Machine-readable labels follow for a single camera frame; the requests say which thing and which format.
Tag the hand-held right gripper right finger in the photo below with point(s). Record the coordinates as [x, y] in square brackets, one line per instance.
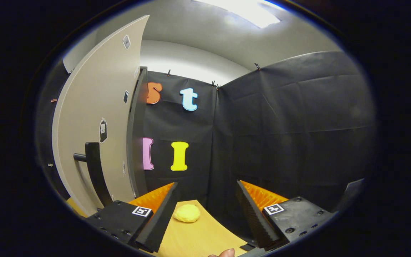
[253, 221]

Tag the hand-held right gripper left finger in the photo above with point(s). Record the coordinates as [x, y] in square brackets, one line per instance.
[161, 223]

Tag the white cabinet door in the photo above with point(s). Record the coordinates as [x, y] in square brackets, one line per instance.
[95, 89]

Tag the yellow lumpy ball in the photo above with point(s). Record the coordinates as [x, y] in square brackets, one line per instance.
[187, 213]

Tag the dark grey object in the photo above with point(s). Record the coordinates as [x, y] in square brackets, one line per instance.
[351, 192]

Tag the black backdrop cloth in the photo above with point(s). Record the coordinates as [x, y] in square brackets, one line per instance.
[298, 125]

